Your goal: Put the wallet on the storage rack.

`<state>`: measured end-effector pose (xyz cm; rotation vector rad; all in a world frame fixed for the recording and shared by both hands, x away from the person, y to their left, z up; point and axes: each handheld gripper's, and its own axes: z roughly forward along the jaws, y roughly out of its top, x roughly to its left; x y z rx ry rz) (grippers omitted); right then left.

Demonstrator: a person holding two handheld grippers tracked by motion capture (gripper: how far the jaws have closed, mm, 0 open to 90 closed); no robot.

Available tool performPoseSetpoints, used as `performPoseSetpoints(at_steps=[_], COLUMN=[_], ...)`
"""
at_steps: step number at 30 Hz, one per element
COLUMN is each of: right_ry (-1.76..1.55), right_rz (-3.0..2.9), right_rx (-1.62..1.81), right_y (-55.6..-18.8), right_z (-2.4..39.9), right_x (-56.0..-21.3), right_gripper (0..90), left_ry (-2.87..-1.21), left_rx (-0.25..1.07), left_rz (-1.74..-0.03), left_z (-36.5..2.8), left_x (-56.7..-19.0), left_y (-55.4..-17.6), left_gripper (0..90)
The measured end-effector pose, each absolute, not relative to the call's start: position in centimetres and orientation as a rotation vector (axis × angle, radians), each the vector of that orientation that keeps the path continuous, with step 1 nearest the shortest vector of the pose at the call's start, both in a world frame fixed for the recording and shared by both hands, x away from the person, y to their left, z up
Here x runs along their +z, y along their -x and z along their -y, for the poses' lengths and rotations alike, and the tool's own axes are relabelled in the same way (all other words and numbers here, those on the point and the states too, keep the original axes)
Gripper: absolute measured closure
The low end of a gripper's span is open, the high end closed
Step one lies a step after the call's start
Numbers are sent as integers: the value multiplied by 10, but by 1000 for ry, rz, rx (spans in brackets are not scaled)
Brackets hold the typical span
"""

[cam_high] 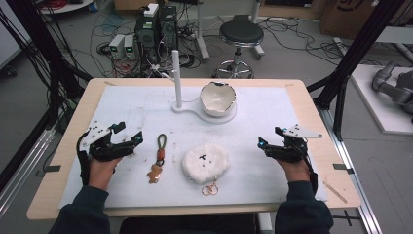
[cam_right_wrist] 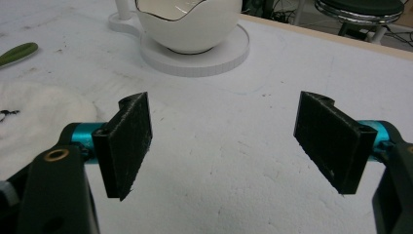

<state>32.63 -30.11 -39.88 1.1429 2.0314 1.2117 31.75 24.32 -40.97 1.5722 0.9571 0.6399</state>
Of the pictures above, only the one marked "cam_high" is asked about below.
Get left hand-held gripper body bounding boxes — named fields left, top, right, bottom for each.
left=77, top=120, right=135, bottom=163

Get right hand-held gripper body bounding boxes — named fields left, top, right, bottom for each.
left=264, top=123, right=323, bottom=165

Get person's right hand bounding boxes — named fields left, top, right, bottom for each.
left=277, top=158, right=312, bottom=184

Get person's left hand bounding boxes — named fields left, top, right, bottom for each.
left=88, top=157, right=123, bottom=191

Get white foam mat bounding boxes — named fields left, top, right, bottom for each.
left=57, top=85, right=329, bottom=210

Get black tape strip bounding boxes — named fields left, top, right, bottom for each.
left=34, top=164, right=62, bottom=178
left=332, top=163, right=356, bottom=176

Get thin wooden stick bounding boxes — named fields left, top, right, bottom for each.
left=322, top=180, right=348, bottom=205

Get white eggshell-shaped bowl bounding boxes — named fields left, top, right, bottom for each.
left=199, top=81, right=238, bottom=118

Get white stand with pole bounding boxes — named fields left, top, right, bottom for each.
left=161, top=49, right=239, bottom=126

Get grey power supply unit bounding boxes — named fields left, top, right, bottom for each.
left=108, top=33, right=127, bottom=60
left=123, top=34, right=137, bottom=60

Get white floor platform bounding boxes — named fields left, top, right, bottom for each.
left=350, top=63, right=413, bottom=136

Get black computer tower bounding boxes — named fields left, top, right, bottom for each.
left=133, top=11, right=161, bottom=65
left=157, top=4, right=179, bottom=64

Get black round stool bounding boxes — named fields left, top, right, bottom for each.
left=211, top=19, right=265, bottom=80

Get white table leg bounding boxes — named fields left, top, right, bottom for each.
left=194, top=0, right=211, bottom=61
left=248, top=0, right=266, bottom=60

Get white box device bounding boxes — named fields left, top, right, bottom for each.
left=143, top=2, right=160, bottom=19

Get round white table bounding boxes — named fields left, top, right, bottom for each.
left=38, top=0, right=95, bottom=15

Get brown cardboard box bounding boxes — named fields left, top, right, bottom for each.
left=319, top=0, right=413, bottom=41

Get gingerbread figure keychain green loop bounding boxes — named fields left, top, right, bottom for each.
left=146, top=133, right=168, bottom=185

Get white plush keychain gold rings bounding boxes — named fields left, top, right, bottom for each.
left=181, top=143, right=231, bottom=197

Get tangle of floor cables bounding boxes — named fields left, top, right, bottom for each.
left=69, top=13, right=208, bottom=79

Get aluminium floor rail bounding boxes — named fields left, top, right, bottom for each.
left=0, top=126, right=56, bottom=219
left=317, top=106, right=385, bottom=234

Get black floor cable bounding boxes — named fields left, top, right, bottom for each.
left=259, top=17, right=383, bottom=66

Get black metal frame stand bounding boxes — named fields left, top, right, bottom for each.
left=306, top=0, right=407, bottom=142
left=0, top=0, right=94, bottom=193

